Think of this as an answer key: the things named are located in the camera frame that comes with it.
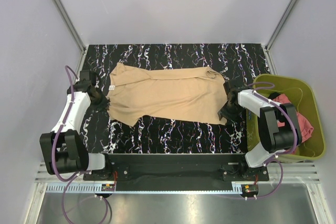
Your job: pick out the left small controller board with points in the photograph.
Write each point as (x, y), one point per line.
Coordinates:
(108, 187)

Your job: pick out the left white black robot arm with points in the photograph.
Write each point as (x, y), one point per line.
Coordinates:
(63, 150)

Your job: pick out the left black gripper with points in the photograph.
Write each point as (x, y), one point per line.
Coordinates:
(103, 106)

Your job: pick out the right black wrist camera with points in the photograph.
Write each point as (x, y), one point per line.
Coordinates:
(231, 85)

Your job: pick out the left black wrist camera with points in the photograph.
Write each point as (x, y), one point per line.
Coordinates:
(88, 75)

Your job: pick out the pink t shirt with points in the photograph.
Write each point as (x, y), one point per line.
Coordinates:
(305, 127)

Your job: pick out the right aluminium corner post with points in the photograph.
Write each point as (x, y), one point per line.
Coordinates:
(286, 14)

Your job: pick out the aluminium corner post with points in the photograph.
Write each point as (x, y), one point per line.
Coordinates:
(286, 14)
(69, 24)

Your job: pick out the aluminium frame rail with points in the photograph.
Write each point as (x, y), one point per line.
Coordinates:
(300, 173)

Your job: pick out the olive green plastic bin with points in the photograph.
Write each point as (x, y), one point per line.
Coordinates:
(302, 97)

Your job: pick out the right small controller board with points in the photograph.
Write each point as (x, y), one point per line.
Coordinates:
(250, 188)

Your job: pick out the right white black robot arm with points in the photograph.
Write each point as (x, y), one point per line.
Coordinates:
(278, 127)

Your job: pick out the small controller board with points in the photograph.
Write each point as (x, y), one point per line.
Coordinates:
(250, 188)
(108, 187)

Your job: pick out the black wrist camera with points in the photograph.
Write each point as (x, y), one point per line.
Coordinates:
(231, 85)
(88, 75)

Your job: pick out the black t shirt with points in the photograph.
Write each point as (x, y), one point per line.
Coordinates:
(274, 95)

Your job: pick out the beige t shirt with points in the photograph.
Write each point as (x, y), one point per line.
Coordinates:
(190, 94)

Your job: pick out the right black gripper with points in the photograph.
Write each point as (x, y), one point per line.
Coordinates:
(231, 118)

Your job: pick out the left aluminium corner post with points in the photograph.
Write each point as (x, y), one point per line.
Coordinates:
(69, 24)

